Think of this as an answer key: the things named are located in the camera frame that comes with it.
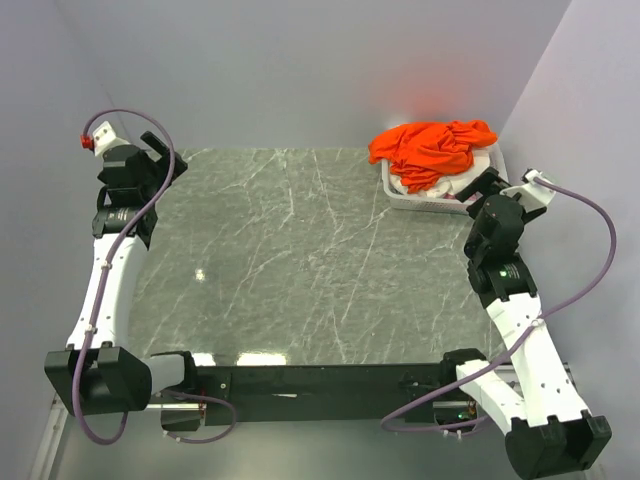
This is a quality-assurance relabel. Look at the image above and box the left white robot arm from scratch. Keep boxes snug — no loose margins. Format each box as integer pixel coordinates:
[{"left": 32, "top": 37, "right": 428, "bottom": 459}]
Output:
[{"left": 44, "top": 122, "right": 200, "bottom": 416}]

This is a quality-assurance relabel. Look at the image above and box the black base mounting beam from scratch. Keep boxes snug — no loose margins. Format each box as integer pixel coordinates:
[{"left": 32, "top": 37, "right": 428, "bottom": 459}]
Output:
[{"left": 163, "top": 361, "right": 454, "bottom": 426}]

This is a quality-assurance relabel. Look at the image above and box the cream white t shirt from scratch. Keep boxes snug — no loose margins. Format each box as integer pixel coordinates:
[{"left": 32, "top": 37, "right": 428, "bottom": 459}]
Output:
[{"left": 389, "top": 148, "right": 492, "bottom": 199}]

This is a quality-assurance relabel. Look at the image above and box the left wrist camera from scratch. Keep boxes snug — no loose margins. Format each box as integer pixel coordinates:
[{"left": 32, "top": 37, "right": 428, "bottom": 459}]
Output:
[{"left": 80, "top": 121, "right": 129, "bottom": 158}]

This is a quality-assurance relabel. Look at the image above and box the orange t shirt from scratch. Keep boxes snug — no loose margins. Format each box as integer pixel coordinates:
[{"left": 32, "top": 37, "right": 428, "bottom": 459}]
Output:
[{"left": 368, "top": 120, "right": 498, "bottom": 193}]

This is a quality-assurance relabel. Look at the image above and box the white plastic laundry basket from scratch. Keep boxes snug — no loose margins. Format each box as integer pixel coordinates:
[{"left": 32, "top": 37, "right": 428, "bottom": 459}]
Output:
[{"left": 380, "top": 143, "right": 508, "bottom": 215}]

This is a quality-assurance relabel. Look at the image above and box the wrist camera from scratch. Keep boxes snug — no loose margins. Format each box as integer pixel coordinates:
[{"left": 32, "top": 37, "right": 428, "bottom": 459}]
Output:
[
  {"left": 500, "top": 169, "right": 555, "bottom": 214},
  {"left": 80, "top": 121, "right": 129, "bottom": 158}
]

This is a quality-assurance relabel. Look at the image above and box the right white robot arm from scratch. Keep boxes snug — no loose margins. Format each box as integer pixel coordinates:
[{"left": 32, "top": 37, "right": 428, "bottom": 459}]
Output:
[{"left": 438, "top": 167, "right": 612, "bottom": 479}]

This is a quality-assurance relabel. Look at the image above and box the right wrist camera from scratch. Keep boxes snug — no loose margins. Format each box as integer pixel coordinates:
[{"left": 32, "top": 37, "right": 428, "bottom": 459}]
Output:
[{"left": 500, "top": 169, "right": 555, "bottom": 214}]

